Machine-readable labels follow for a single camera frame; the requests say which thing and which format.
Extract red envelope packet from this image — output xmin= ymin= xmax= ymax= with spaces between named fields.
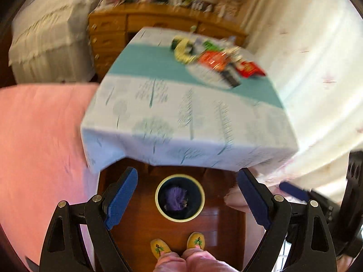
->
xmin=235 ymin=61 xmax=266 ymax=78

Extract yellow slipper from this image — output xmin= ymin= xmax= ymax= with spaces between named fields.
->
xmin=186 ymin=232 xmax=206 ymax=250
xmin=150 ymin=239 xmax=171 ymax=260

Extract orange red snack bag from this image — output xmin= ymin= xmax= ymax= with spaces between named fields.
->
xmin=198 ymin=50 xmax=230 ymax=72

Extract yellow paper strip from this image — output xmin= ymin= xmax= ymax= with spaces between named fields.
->
xmin=172 ymin=37 xmax=198 ymax=65

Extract wooden dresser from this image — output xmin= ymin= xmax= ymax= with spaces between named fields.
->
xmin=87 ymin=3 xmax=247 ymax=82

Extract blue trash bin cream rim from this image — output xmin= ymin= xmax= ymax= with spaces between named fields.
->
xmin=155 ymin=174 xmax=206 ymax=223

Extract white lace covered furniture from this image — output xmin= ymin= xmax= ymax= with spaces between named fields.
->
xmin=9 ymin=0 xmax=100 ymax=84

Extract right pink trouser leg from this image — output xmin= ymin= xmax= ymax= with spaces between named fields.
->
xmin=182 ymin=248 xmax=238 ymax=272

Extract right yellow slipper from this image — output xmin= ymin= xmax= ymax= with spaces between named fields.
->
xmin=186 ymin=232 xmax=206 ymax=250

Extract green paper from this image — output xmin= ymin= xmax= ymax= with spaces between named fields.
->
xmin=202 ymin=40 xmax=224 ymax=52

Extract purple plastic bag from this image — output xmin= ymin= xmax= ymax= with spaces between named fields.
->
xmin=165 ymin=187 xmax=187 ymax=211

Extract pink trouser leg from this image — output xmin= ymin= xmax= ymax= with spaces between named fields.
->
xmin=153 ymin=252 xmax=187 ymax=272
xmin=182 ymin=248 xmax=238 ymax=272

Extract left yellow slipper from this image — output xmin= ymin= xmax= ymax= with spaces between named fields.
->
xmin=150 ymin=239 xmax=171 ymax=260

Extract tree pattern tablecloth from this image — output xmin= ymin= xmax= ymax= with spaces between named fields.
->
xmin=81 ymin=36 xmax=298 ymax=174

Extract pink bed blanket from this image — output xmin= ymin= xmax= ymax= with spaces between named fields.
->
xmin=1 ymin=83 xmax=98 ymax=270

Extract white floral curtain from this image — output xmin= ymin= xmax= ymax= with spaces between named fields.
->
xmin=240 ymin=0 xmax=362 ymax=203

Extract dark green tea box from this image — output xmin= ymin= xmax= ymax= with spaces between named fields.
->
xmin=170 ymin=36 xmax=205 ymax=55

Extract beige paper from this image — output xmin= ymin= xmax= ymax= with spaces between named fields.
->
xmin=222 ymin=46 xmax=243 ymax=63

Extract left pink trouser leg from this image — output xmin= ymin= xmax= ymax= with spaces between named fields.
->
xmin=153 ymin=252 xmax=187 ymax=272

